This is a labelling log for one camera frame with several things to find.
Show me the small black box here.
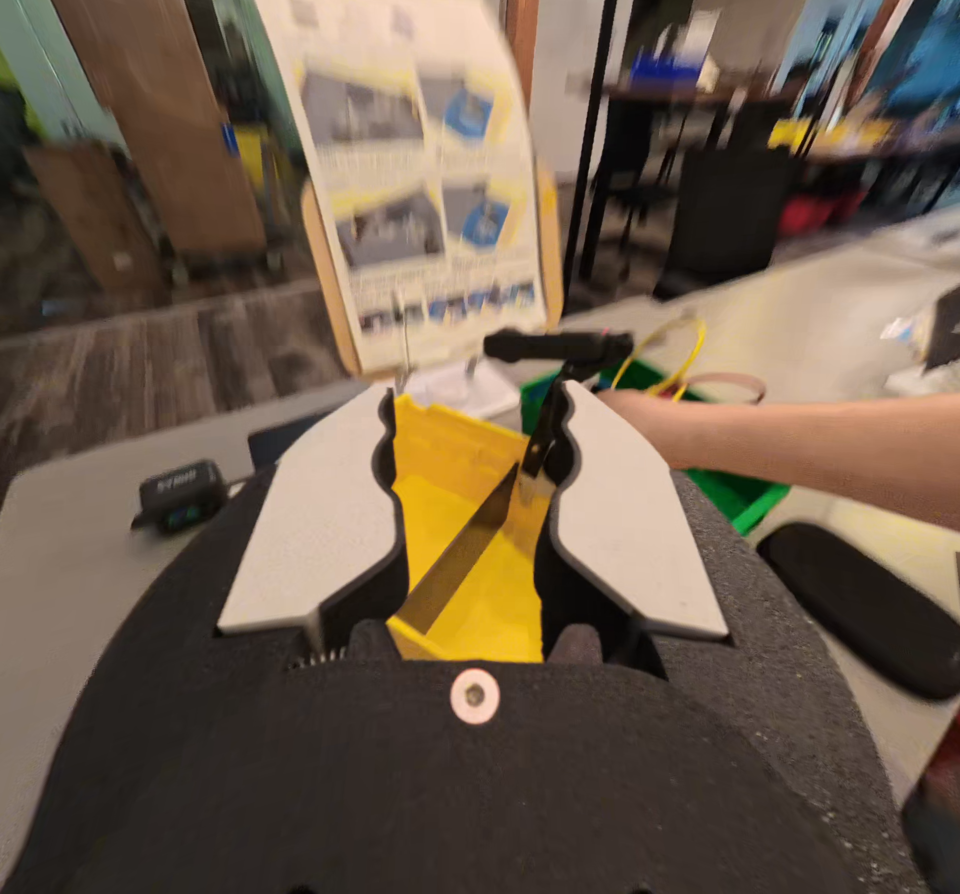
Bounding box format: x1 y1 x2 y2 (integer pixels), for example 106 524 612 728
131 459 230 535

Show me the person's right forearm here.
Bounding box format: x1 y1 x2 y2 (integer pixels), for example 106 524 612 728
596 387 960 529

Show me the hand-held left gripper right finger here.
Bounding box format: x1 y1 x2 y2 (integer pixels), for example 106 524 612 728
532 380 730 658

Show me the brown tape roll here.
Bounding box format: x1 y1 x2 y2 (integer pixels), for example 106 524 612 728
678 371 768 406

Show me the yellow ethernet cable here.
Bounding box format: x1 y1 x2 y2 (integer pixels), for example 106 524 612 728
611 316 708 400

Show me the black pole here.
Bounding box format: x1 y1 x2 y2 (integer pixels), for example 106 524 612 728
562 0 630 295

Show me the white stand base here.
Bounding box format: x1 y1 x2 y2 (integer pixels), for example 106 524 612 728
397 361 522 418

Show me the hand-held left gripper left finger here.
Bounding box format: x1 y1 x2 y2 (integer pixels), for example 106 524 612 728
216 386 410 653

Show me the green plastic bin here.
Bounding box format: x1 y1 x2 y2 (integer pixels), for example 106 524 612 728
521 357 792 535

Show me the blue crate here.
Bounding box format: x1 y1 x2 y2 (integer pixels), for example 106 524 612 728
628 46 705 91

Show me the printed instruction sheet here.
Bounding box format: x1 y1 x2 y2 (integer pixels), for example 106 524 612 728
236 0 549 373

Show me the yellow plastic bin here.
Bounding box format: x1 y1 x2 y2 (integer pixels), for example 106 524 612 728
386 393 552 664

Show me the brown cardboard box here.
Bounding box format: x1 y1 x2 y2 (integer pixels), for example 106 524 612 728
22 0 226 115

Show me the cardboard box with blue label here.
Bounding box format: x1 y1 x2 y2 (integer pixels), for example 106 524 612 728
112 84 270 259

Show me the black cabinet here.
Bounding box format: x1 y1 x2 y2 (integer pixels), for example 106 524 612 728
654 147 798 302

